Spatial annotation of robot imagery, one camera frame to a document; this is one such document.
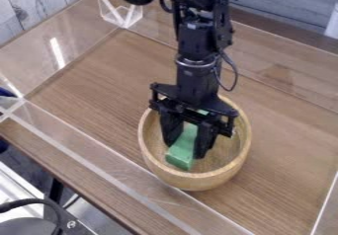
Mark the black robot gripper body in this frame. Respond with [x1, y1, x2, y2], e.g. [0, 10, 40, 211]
[149, 59, 239, 137]

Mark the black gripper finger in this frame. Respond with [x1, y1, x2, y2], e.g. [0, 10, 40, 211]
[194, 122, 218, 159]
[160, 110, 183, 146]

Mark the green rectangular block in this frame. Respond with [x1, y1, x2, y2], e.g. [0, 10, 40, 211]
[165, 121, 199, 172]

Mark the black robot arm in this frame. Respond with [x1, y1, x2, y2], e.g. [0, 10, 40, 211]
[124, 0, 239, 159]

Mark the brown wooden bowl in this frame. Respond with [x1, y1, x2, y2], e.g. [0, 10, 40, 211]
[137, 94, 254, 192]

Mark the black table leg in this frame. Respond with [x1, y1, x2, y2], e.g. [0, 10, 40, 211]
[49, 179, 64, 203]

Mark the clear acrylic tray wall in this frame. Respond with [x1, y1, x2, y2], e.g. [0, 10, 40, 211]
[0, 0, 338, 235]

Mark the metal table bracket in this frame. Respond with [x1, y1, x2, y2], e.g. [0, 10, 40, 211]
[44, 206, 97, 235]

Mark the black cable loop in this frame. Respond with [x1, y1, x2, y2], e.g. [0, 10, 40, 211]
[0, 197, 64, 235]

